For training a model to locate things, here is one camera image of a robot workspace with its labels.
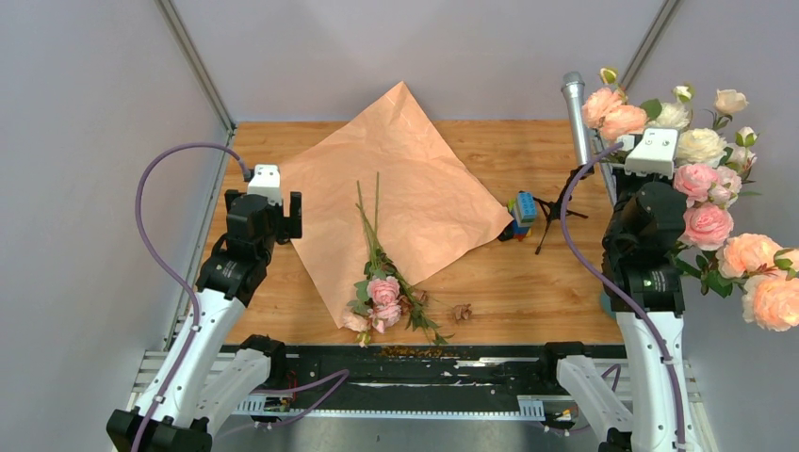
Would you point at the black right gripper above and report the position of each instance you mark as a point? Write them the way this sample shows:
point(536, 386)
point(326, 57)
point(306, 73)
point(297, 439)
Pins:
point(621, 178)

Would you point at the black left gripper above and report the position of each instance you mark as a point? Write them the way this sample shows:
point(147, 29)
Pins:
point(288, 226)

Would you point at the white roses stem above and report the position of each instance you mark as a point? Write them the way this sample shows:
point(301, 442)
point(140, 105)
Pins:
point(694, 145)

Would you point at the single rose stem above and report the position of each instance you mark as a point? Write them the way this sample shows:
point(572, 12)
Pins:
point(727, 103)

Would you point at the pink roses stem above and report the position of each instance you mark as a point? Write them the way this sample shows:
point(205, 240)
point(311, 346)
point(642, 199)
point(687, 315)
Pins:
point(378, 304)

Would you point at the brown kraft wrapping paper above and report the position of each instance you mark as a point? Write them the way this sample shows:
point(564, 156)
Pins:
point(392, 165)

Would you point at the dried brown rose head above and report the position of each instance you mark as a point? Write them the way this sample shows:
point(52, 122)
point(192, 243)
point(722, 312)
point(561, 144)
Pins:
point(461, 312)

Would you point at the peach roses stem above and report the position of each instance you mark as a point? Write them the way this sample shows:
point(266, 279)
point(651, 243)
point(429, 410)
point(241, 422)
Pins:
point(608, 111)

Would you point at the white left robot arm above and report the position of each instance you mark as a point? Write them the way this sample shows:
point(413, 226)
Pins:
point(181, 410)

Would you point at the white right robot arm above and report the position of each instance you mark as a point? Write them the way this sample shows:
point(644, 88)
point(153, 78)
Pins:
point(644, 287)

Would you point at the peach roses in vase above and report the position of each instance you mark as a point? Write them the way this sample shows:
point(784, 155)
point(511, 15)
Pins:
point(708, 250)

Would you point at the teal ceramic vase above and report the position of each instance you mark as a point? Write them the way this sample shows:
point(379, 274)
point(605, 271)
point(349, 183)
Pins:
point(605, 303)

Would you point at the blue toy brick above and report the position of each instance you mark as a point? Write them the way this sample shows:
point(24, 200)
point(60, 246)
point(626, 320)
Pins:
point(525, 209)

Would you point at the multicolour toy brick stack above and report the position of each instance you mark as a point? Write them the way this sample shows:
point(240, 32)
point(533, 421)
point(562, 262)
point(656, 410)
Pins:
point(513, 230)

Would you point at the silver microphone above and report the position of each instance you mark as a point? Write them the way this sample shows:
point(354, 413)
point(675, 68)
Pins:
point(573, 94)

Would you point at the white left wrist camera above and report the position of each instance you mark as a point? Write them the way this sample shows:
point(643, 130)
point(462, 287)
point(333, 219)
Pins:
point(266, 182)

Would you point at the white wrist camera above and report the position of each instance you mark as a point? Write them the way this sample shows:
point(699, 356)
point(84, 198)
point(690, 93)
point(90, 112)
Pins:
point(653, 152)
point(266, 182)

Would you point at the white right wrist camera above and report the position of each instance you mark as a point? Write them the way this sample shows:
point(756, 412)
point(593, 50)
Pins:
point(653, 152)

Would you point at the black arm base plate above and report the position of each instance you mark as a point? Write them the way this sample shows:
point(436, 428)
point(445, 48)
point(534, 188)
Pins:
point(460, 379)

